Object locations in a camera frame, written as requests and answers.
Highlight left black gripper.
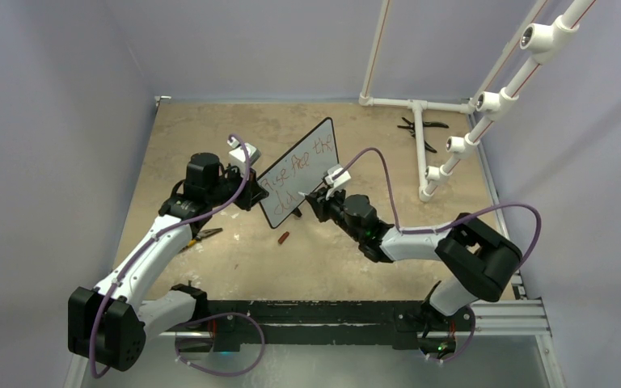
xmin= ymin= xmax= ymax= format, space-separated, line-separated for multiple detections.
xmin=207 ymin=163 xmax=268 ymax=212

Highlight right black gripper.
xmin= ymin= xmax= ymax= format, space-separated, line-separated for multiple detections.
xmin=307 ymin=183 xmax=364 ymax=243

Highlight small black-framed whiteboard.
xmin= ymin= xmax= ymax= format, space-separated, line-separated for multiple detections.
xmin=257 ymin=117 xmax=339 ymax=229

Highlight red marker cap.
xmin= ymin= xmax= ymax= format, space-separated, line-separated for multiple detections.
xmin=277 ymin=231 xmax=290 ymax=245

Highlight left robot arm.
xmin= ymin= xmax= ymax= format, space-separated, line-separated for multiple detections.
xmin=67 ymin=144 xmax=264 ymax=371

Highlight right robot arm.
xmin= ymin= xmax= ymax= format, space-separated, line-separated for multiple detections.
xmin=306 ymin=188 xmax=522 ymax=329

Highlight black pliers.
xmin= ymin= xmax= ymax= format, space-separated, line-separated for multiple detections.
xmin=396 ymin=116 xmax=450 ymax=154

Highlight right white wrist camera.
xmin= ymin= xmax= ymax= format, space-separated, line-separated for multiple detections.
xmin=323 ymin=164 xmax=351 ymax=200

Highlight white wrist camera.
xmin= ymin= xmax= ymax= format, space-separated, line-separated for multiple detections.
xmin=323 ymin=164 xmax=351 ymax=200
xmin=227 ymin=137 xmax=261 ymax=175

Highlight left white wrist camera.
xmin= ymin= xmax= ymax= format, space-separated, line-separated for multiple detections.
xmin=227 ymin=137 xmax=261 ymax=175

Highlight yellow-handled pliers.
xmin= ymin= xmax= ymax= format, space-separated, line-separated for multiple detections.
xmin=180 ymin=228 xmax=223 ymax=252

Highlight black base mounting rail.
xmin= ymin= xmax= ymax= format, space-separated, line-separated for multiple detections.
xmin=205 ymin=300 xmax=473 ymax=352

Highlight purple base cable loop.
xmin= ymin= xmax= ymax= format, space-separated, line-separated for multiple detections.
xmin=175 ymin=313 xmax=266 ymax=377

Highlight aluminium extrusion frame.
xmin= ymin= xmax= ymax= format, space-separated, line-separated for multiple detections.
xmin=64 ymin=297 xmax=566 ymax=388

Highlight white PVC pipe frame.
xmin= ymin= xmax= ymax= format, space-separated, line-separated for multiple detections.
xmin=358 ymin=1 xmax=595 ymax=202

